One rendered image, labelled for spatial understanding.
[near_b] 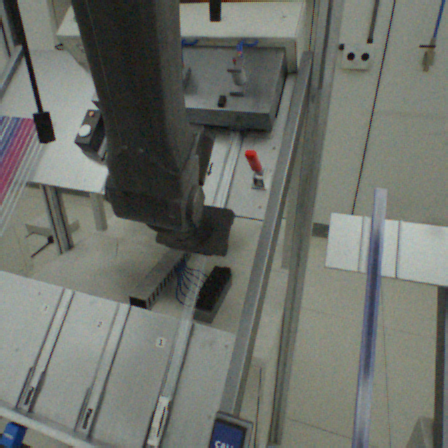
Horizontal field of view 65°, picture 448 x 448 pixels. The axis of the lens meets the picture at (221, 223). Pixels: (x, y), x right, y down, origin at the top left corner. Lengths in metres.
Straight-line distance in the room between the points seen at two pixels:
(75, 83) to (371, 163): 1.77
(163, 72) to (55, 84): 0.70
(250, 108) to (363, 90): 1.62
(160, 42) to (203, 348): 0.43
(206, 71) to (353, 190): 1.78
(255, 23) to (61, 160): 0.45
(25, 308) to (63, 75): 0.51
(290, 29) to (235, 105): 0.16
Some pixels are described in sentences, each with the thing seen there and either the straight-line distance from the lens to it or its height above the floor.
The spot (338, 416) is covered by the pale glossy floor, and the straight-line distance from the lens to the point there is 1.53.
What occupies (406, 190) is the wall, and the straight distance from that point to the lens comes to 2.35.
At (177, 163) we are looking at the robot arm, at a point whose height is 1.15.
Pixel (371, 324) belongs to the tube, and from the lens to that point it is 0.43.
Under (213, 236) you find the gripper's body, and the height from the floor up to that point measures 0.99.
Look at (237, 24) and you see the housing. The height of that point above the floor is 1.24.
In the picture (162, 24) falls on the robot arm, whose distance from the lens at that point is 0.22.
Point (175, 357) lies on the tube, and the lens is 0.54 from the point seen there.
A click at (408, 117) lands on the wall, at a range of 2.23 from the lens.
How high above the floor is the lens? 1.24
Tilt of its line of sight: 29 degrees down
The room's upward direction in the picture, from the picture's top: straight up
